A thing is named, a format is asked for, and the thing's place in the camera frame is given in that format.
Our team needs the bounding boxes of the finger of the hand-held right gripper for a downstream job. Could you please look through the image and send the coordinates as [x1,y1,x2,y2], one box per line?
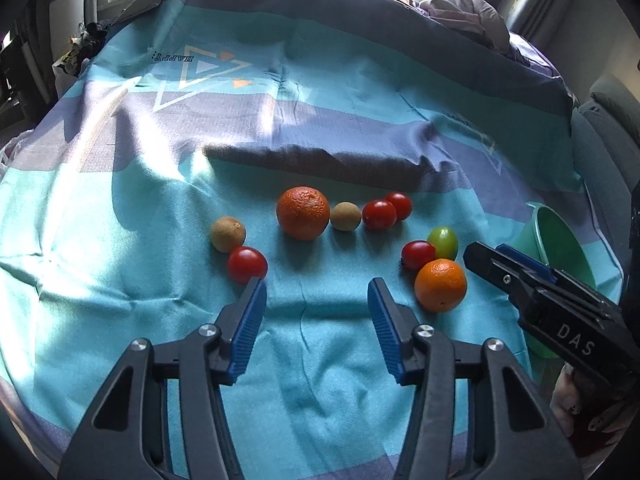
[496,243,601,301]
[462,241,540,311]

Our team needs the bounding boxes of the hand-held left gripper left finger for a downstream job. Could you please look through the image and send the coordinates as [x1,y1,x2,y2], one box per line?
[57,276,268,480]

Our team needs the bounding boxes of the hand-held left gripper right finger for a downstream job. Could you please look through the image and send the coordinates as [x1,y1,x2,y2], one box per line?
[367,276,583,480]

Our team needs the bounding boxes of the green plastic bowl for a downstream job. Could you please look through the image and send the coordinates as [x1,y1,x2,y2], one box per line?
[511,201,598,361]

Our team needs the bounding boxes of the green cherry tomato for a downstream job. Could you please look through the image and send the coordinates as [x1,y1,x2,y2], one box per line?
[427,226,459,261]

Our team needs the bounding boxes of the small bright orange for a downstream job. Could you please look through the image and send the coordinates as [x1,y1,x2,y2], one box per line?
[414,258,468,313]

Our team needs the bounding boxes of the red cherry tomato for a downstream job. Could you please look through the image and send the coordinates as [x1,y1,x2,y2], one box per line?
[362,200,398,231]
[400,240,437,272]
[227,246,268,286]
[385,192,413,221]

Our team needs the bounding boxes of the brown kiwi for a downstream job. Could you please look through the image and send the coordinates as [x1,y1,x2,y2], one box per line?
[330,201,362,232]
[209,216,247,253]

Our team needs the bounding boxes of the large dark orange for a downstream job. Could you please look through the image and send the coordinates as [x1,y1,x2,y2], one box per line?
[276,186,331,241]

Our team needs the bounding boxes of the person's right hand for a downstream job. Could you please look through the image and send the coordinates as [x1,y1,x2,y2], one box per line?
[550,364,628,458]

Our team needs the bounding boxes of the teal purple printed bedsheet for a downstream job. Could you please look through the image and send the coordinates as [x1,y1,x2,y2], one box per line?
[0,0,626,480]

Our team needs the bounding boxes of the crumpled pale cloth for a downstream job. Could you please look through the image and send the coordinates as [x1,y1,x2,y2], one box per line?
[420,0,511,56]

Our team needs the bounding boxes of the dark clutter pile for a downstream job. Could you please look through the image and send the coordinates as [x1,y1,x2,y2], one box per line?
[52,22,108,77]

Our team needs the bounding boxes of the white appliance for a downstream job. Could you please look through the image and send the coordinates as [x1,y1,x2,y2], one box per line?
[49,0,87,47]

